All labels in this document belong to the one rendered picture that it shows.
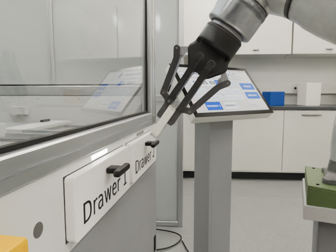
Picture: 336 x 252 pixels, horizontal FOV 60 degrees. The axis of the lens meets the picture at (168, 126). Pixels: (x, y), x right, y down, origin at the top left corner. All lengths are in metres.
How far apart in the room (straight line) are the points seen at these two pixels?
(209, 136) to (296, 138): 2.42
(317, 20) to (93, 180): 0.45
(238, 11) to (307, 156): 3.40
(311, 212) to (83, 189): 0.62
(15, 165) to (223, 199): 1.30
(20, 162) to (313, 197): 0.73
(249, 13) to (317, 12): 0.10
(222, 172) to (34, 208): 1.19
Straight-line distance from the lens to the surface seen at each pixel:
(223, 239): 1.67
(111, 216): 0.72
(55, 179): 0.48
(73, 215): 0.51
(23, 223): 0.43
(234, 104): 1.43
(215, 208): 1.56
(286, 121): 3.71
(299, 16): 0.53
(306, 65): 4.53
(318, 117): 3.84
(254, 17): 0.54
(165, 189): 2.37
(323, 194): 0.89
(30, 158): 0.42
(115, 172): 0.58
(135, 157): 0.81
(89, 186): 0.54
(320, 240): 0.98
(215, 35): 0.53
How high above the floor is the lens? 1.06
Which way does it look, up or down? 7 degrees down
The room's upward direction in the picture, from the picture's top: straight up
